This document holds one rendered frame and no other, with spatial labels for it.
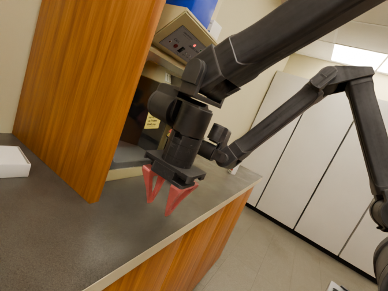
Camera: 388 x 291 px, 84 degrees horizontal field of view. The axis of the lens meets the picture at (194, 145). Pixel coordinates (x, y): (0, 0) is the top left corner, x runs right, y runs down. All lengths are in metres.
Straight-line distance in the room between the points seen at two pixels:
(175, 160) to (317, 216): 3.43
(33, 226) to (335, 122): 3.47
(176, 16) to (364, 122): 0.56
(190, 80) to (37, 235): 0.43
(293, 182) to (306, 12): 3.37
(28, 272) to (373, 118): 0.81
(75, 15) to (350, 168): 3.43
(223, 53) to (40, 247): 0.48
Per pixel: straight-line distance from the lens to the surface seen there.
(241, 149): 0.70
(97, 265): 0.52
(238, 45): 0.34
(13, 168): 0.74
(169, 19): 0.66
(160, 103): 0.40
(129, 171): 0.86
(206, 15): 0.73
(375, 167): 0.70
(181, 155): 0.36
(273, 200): 3.71
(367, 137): 0.71
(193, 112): 0.35
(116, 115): 0.58
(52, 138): 0.81
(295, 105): 0.72
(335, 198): 3.66
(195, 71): 0.34
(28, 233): 0.57
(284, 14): 0.34
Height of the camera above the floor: 1.31
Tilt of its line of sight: 11 degrees down
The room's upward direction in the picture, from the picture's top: 22 degrees clockwise
